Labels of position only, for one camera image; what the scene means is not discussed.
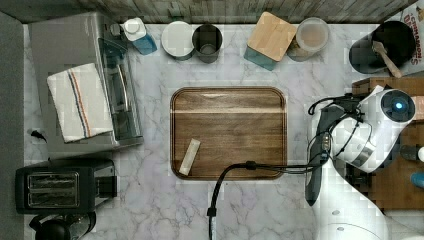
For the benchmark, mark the walnut wooden cutting board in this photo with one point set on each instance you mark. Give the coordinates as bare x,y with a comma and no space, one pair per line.
233,124

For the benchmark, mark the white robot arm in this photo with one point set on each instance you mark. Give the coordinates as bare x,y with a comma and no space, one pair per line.
363,132

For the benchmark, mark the teal box wooden lid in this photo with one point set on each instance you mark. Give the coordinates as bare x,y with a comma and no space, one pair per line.
269,41

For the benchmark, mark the wooden spatula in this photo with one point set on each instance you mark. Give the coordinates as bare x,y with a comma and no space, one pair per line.
379,48

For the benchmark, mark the stainless toaster oven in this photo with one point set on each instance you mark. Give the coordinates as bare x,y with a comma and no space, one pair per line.
63,43

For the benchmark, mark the dark empty metal cup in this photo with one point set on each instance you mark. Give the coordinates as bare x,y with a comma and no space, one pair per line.
207,41

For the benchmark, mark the black coffee maker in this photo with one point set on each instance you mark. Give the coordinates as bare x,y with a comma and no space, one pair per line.
63,226

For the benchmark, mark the white lidded round canister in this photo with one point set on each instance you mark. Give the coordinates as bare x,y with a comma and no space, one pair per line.
176,40

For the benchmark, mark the cinnamon cereal box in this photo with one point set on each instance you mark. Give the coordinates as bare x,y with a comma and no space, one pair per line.
413,16

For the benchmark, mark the light wooden drawer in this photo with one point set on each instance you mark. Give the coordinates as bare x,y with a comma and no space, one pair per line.
391,187

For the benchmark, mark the white cap blue bottle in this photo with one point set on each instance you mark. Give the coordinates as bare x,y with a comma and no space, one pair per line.
135,31

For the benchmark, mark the beige wrapped snack bar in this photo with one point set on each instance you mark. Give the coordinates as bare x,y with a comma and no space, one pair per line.
189,157

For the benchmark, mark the white striped dish towel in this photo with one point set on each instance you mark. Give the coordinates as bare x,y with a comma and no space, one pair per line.
80,101

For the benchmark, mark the black two-slot toaster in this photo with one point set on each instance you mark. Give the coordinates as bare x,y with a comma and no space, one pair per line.
69,186

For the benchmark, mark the clear lidded round jar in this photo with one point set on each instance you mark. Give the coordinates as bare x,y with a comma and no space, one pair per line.
311,37

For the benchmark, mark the black utensil holder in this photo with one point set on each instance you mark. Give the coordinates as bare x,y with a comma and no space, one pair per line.
398,41

